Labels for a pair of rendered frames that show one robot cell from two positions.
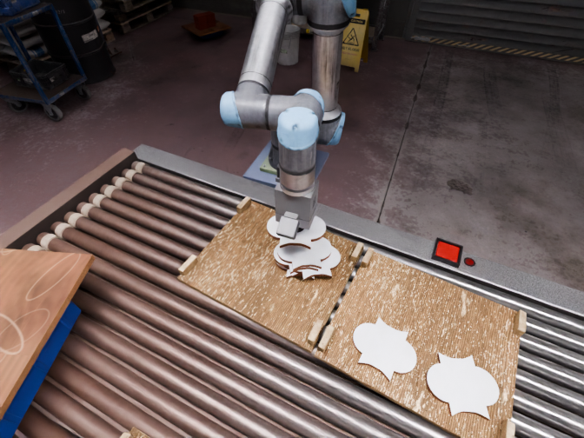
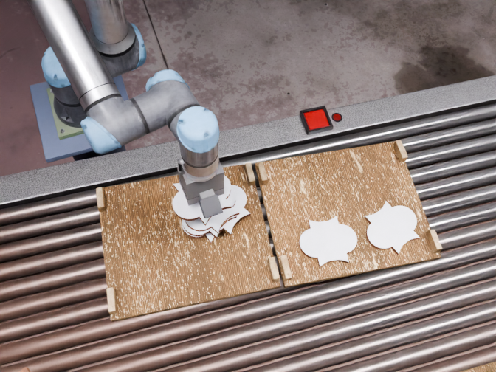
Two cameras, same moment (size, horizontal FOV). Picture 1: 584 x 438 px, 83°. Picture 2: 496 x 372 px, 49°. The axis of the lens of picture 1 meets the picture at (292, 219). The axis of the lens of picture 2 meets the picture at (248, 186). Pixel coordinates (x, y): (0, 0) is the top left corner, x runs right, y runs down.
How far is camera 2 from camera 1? 62 cm
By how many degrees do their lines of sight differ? 30
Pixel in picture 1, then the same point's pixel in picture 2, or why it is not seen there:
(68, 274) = not seen: outside the picture
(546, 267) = (362, 36)
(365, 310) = (294, 221)
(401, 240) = (272, 133)
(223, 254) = (131, 264)
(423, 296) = (326, 176)
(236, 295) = (181, 291)
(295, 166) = (209, 160)
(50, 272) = not seen: outside the picture
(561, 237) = not seen: outside the picture
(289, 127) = (201, 138)
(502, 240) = (311, 28)
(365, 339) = (312, 245)
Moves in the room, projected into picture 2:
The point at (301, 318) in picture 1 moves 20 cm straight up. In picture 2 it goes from (252, 266) to (257, 237)
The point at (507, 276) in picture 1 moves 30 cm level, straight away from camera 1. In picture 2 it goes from (370, 112) to (375, 35)
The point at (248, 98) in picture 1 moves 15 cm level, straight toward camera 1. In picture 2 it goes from (119, 119) to (177, 167)
